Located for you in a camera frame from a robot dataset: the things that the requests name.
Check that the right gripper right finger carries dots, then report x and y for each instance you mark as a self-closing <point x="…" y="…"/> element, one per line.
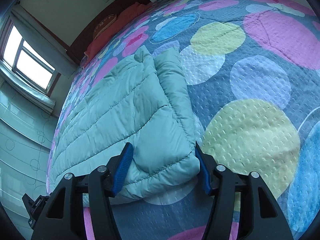
<point x="260" y="215"/>

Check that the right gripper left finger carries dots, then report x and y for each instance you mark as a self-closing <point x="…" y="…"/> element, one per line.
<point x="63" y="215"/>

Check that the light green puffer jacket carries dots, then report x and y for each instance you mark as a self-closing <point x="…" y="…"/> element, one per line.
<point x="143" y="100"/>

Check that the glossy white wardrobe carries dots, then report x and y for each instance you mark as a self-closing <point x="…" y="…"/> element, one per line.
<point x="26" y="137"/>

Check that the white curtain left of window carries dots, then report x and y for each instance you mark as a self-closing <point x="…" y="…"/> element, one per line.
<point x="39" y="99"/>

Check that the left window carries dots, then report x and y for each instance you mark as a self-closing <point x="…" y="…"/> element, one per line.
<point x="21" y="59"/>

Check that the white curtain beside headboard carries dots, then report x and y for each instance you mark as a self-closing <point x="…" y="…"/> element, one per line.
<point x="42" y="42"/>

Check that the colourful circle pattern bedspread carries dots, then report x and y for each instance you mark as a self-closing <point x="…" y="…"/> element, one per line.
<point x="252" y="74"/>

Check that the small red embroidered cushion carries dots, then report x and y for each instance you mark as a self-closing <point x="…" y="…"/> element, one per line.
<point x="104" y="24"/>

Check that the red pillow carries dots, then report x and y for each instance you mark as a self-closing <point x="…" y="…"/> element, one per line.
<point x="105" y="35"/>

